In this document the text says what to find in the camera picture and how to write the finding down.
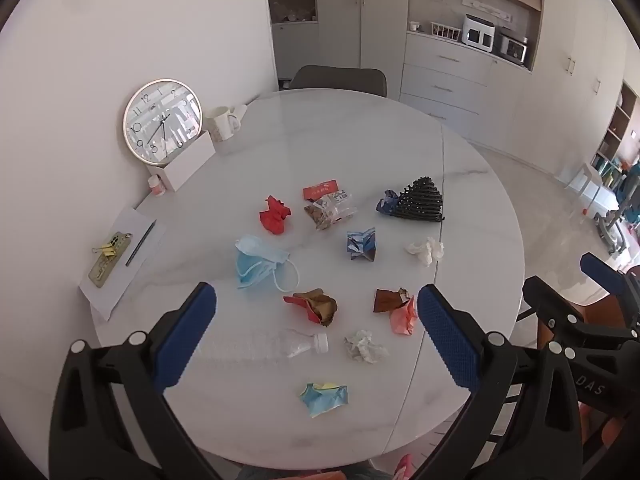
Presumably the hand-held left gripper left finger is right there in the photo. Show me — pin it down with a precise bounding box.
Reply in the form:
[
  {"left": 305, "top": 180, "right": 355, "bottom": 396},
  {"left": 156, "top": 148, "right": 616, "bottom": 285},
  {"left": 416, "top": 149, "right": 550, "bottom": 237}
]
[{"left": 49, "top": 282, "right": 222, "bottom": 480}]

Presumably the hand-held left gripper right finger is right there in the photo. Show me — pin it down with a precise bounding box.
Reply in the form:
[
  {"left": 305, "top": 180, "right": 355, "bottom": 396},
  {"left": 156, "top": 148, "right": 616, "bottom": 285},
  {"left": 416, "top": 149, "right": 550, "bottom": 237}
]
[{"left": 414, "top": 284, "right": 584, "bottom": 480}]

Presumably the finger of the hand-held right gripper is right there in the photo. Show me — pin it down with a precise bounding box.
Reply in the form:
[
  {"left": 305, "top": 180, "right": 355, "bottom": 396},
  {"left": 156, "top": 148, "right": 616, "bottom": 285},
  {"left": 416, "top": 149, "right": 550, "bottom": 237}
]
[
  {"left": 522, "top": 275, "right": 590, "bottom": 342},
  {"left": 580, "top": 253, "right": 640, "bottom": 330}
]

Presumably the clear plastic snack bag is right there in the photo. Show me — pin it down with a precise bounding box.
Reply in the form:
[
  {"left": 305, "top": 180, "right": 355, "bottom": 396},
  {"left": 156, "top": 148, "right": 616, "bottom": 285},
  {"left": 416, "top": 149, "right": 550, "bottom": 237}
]
[{"left": 305, "top": 190, "right": 358, "bottom": 231}]

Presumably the brown and pink crumpled paper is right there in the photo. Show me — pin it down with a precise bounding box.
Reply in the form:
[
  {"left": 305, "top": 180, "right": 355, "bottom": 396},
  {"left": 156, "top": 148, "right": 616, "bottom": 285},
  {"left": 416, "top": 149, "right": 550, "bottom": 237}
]
[{"left": 373, "top": 287, "right": 419, "bottom": 336}]

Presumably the grey crumpled tissue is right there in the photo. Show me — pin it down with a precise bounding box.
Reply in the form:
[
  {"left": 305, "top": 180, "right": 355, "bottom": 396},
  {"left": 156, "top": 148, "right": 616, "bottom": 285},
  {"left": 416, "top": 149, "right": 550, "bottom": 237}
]
[{"left": 344, "top": 330, "right": 390, "bottom": 365}]

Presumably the teal office chair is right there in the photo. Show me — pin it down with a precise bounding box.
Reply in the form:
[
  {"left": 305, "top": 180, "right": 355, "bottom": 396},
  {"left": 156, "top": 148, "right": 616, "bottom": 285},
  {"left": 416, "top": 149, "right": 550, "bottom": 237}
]
[{"left": 594, "top": 157, "right": 640, "bottom": 257}]

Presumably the white crumpled tissue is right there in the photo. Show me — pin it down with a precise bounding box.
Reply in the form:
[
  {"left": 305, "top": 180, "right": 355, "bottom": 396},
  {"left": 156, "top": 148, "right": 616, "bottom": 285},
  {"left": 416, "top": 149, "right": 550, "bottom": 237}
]
[{"left": 405, "top": 237, "right": 445, "bottom": 267}]

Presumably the white paper sheet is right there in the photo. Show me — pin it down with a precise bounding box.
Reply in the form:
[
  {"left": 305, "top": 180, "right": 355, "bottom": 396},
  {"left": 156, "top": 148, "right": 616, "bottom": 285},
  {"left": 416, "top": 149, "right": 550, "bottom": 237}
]
[{"left": 78, "top": 206, "right": 166, "bottom": 322}]

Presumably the clear plastic bottle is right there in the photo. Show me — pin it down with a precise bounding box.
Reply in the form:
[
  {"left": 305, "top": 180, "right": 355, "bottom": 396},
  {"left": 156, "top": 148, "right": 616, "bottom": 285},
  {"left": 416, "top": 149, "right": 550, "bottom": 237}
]
[{"left": 192, "top": 330, "right": 330, "bottom": 366}]

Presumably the white side table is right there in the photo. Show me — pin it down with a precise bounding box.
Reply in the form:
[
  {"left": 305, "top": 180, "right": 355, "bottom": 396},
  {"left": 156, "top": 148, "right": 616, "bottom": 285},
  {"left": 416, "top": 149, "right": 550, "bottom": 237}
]
[{"left": 566, "top": 162, "right": 620, "bottom": 212}]

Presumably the blue face mask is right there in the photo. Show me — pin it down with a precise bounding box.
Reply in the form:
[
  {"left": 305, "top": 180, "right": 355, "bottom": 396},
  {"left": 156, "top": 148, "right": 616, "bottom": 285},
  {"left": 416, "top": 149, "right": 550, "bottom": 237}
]
[{"left": 235, "top": 235, "right": 300, "bottom": 292}]

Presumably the dark pen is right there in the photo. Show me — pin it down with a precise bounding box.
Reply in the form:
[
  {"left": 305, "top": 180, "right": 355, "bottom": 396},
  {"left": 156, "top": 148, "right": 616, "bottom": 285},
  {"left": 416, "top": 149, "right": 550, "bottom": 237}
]
[{"left": 125, "top": 219, "right": 158, "bottom": 267}]

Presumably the blue printed paper carton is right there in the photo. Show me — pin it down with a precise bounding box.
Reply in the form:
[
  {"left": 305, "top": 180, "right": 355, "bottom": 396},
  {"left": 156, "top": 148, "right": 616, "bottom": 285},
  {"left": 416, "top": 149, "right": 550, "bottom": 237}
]
[{"left": 346, "top": 227, "right": 377, "bottom": 262}]

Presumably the brown and red crumpled wrapper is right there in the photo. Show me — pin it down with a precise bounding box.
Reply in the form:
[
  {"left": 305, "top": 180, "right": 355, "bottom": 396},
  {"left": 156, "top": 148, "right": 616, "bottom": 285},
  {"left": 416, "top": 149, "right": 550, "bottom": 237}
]
[{"left": 283, "top": 289, "right": 339, "bottom": 328}]

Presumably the black foam net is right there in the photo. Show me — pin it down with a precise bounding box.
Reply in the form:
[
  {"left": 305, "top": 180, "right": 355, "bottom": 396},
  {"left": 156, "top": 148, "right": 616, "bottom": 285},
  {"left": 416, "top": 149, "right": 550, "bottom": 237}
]
[{"left": 390, "top": 175, "right": 446, "bottom": 223}]

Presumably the blue and yellow crumpled paper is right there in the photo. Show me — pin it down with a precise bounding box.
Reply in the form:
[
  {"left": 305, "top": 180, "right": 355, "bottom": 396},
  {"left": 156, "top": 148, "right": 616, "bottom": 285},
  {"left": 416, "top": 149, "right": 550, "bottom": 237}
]
[{"left": 300, "top": 382, "right": 349, "bottom": 418}]

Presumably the dark blue crumpled paper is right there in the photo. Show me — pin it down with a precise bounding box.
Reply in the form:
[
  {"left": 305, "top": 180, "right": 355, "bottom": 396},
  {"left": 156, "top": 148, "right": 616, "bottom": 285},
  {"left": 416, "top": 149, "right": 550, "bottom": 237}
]
[{"left": 376, "top": 189, "right": 402, "bottom": 216}]

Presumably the wooden bookshelf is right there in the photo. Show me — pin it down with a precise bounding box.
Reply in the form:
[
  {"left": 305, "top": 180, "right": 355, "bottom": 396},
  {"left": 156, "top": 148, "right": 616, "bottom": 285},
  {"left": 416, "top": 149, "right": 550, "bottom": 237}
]
[{"left": 591, "top": 80, "right": 640, "bottom": 181}]

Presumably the red crumpled paper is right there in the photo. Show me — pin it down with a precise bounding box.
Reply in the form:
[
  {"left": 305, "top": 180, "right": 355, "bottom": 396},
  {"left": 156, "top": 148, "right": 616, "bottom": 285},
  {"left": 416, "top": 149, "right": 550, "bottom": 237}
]
[{"left": 258, "top": 195, "right": 292, "bottom": 236}]

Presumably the white rectangular box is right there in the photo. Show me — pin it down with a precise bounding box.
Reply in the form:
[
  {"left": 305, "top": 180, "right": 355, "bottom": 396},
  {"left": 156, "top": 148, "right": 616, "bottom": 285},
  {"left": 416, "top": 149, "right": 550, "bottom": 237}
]
[{"left": 161, "top": 130, "right": 217, "bottom": 192}]

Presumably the beige wardrobe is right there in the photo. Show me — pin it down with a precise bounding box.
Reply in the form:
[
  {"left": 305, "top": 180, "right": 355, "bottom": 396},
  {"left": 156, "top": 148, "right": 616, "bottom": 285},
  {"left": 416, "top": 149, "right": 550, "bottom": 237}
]
[{"left": 520, "top": 0, "right": 632, "bottom": 187}]

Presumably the red flat packet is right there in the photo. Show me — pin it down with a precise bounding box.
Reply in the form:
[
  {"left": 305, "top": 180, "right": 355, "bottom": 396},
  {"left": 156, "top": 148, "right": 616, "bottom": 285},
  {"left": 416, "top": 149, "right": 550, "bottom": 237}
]
[{"left": 302, "top": 180, "right": 342, "bottom": 201}]

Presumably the white mug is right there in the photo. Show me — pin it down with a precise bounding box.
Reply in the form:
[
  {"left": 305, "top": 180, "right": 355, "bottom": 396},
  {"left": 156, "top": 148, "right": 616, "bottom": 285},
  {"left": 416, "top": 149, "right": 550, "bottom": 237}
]
[{"left": 204, "top": 105, "right": 241, "bottom": 143}]

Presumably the drawer counter unit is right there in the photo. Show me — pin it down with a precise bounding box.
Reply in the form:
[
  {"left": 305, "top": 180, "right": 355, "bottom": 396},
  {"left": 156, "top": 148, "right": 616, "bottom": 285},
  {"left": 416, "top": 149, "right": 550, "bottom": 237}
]
[{"left": 399, "top": 29, "right": 532, "bottom": 147}]

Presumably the silver toaster oven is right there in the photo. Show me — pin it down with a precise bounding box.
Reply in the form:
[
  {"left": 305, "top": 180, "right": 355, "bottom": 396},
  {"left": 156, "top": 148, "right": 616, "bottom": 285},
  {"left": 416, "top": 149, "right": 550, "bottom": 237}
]
[{"left": 497, "top": 29, "right": 530, "bottom": 67}]

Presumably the white air fryer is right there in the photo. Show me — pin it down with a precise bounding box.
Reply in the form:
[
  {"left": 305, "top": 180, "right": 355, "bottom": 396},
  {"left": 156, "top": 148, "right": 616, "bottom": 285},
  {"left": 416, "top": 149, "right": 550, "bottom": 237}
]
[{"left": 460, "top": 13, "right": 499, "bottom": 52}]

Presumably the grey chair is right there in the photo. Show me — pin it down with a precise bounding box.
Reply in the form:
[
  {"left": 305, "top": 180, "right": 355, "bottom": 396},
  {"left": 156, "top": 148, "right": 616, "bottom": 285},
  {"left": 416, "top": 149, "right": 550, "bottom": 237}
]
[{"left": 288, "top": 64, "right": 388, "bottom": 99}]

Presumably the dish rack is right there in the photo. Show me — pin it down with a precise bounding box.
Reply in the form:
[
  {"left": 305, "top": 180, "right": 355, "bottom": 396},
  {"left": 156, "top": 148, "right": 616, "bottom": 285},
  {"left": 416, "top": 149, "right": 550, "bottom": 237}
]
[{"left": 429, "top": 20, "right": 464, "bottom": 43}]

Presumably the round wall clock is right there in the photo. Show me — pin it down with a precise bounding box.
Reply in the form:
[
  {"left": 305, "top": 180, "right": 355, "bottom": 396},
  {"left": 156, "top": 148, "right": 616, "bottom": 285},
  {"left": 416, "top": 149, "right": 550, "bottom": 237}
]
[{"left": 123, "top": 79, "right": 203, "bottom": 167}]

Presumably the white wall hook rail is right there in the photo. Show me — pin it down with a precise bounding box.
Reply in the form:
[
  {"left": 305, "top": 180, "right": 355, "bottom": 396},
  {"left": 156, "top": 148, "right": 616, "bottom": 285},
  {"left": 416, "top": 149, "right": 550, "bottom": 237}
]
[{"left": 461, "top": 0, "right": 514, "bottom": 20}]

